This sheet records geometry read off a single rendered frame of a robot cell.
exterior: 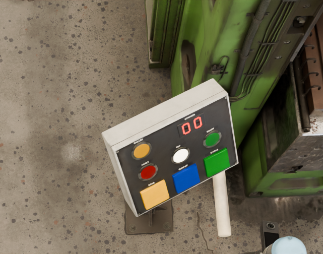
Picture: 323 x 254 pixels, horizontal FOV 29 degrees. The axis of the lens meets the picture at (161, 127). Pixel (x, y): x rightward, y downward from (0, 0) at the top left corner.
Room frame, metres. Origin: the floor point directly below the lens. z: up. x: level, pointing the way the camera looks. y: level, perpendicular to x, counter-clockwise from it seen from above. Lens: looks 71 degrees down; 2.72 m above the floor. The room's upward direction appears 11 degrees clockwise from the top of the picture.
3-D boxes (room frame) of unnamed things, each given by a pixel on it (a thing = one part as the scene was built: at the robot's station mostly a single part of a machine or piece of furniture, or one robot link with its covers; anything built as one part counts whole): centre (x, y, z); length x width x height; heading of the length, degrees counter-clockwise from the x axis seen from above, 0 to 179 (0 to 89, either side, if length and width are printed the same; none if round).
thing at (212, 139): (0.57, -0.14, 1.09); 0.05 x 0.03 x 0.04; 104
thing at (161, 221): (0.57, -0.01, 0.05); 0.22 x 0.22 x 0.09; 14
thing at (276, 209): (0.74, -0.55, 0.01); 0.58 x 0.39 x 0.01; 104
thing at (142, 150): (0.48, 0.04, 1.16); 0.05 x 0.03 x 0.04; 104
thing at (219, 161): (0.54, -0.17, 1.01); 0.07 x 0.05 x 0.07; 129
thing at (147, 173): (0.44, 0.01, 1.09); 0.05 x 0.03 x 0.04; 104
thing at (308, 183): (1.02, -0.54, 0.23); 0.55 x 0.37 x 0.47; 14
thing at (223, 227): (0.62, -0.23, 0.62); 0.44 x 0.05 x 0.05; 14
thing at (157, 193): (0.41, -0.02, 1.01); 0.07 x 0.05 x 0.07; 129
